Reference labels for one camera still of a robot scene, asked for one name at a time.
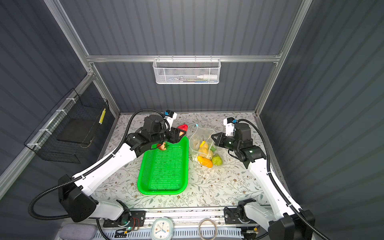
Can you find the yellow-green wrinkled pear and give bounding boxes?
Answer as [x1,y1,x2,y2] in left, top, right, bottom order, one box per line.
[204,149,214,160]

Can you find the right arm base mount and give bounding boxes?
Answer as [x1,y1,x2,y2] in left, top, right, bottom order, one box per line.
[224,207,257,225]

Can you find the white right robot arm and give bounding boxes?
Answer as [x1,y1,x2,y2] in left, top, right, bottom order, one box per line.
[211,118,328,240]

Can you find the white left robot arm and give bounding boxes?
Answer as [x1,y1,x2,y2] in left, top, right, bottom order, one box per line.
[28,109,187,223]

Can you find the green guava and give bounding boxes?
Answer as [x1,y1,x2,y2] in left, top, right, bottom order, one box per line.
[211,154,223,166]

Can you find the coiled beige cable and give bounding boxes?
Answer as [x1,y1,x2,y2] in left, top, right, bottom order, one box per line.
[197,218,218,240]

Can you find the white desk clock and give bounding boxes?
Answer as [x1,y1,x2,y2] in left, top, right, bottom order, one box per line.
[151,218,174,240]

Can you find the red apple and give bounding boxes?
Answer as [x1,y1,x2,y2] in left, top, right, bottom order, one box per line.
[177,124,189,132]

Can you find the clear zip top bag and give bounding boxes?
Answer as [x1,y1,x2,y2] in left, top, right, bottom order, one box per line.
[189,124,225,169]

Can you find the black wire basket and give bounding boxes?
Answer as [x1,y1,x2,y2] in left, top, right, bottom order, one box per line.
[25,92,114,164]

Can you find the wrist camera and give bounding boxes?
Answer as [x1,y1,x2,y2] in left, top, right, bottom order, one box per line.
[223,117,237,137]
[164,110,177,127]

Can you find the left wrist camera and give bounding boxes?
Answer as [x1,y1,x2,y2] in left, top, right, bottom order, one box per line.
[164,110,177,127]

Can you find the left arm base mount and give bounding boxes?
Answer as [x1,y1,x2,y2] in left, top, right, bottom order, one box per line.
[103,211,147,229]

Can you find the green plastic tray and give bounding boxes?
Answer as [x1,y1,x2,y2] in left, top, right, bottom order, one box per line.
[137,137,189,195]

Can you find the white wire mesh basket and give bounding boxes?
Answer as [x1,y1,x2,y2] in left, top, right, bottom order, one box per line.
[153,60,222,85]

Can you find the yellow tag on basket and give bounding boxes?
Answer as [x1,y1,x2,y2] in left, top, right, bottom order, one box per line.
[99,108,106,125]

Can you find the orange carrot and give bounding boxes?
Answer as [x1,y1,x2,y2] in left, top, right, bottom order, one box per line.
[197,156,213,168]

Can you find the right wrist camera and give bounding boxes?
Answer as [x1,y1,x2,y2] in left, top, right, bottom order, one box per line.
[223,117,237,137]

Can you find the grey cloth pouch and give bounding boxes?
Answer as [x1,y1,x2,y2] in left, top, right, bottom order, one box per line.
[59,224,97,240]

